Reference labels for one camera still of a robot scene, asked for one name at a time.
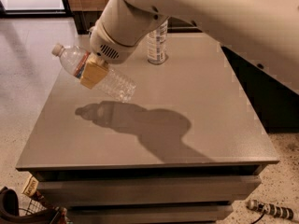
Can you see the clear bottle red-blue label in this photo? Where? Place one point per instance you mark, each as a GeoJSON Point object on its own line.
{"type": "Point", "coordinates": [116, 84]}

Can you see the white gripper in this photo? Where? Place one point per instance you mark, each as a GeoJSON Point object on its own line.
{"type": "Point", "coordinates": [105, 44]}

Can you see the black white power strip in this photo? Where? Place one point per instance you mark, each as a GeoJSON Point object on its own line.
{"type": "Point", "coordinates": [272, 210]}

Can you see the wire basket with items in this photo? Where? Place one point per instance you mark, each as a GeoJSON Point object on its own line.
{"type": "Point", "coordinates": [38, 203]}

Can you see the grey drawer cabinet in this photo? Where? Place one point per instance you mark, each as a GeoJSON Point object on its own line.
{"type": "Point", "coordinates": [181, 151]}

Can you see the tan snack packet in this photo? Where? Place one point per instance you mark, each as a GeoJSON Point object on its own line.
{"type": "Point", "coordinates": [30, 186]}

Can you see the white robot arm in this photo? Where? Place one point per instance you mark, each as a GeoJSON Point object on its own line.
{"type": "Point", "coordinates": [262, 32]}

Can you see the clear bottle white label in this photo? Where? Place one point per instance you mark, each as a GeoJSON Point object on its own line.
{"type": "Point", "coordinates": [156, 41]}

